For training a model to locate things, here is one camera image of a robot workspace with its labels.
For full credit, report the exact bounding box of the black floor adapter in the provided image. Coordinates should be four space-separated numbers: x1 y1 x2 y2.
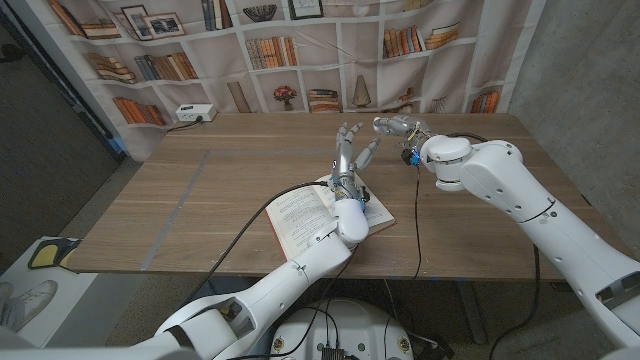
410 333 455 360

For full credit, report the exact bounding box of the printed bookshelf backdrop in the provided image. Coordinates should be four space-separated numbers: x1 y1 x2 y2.
9 0 547 162

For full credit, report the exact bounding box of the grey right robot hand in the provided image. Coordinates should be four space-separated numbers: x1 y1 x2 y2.
372 114 436 154

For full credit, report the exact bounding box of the grey table leg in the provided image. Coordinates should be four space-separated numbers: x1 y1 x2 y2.
457 280 489 346

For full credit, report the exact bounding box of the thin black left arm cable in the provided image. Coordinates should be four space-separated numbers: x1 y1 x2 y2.
224 243 360 360

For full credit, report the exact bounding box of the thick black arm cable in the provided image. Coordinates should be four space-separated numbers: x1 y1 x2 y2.
444 131 542 360
179 180 331 309

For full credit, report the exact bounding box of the white sneaker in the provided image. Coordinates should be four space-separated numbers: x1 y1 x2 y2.
0 279 59 345

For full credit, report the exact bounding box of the black power strip cable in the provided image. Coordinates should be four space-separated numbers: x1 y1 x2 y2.
166 117 204 134

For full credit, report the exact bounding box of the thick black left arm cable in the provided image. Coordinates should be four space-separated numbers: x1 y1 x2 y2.
179 180 331 309

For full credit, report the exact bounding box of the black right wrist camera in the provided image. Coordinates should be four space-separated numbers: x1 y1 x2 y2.
400 147 422 168

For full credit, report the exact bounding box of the open book red cover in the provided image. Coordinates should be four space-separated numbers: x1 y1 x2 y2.
264 172 397 264

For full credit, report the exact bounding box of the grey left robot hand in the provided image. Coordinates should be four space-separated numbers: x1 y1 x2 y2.
327 121 382 201

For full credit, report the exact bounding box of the yellow and black pad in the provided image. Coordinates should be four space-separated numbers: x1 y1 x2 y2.
27 237 83 271

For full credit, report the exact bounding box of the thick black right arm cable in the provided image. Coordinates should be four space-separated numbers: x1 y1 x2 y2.
444 131 542 360

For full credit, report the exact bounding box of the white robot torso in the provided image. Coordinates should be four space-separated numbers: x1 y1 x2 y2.
268 298 415 360

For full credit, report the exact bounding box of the white power strip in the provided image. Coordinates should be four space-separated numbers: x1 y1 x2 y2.
175 103 218 124

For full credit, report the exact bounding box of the white floor board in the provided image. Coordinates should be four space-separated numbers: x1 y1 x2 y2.
0 235 99 349

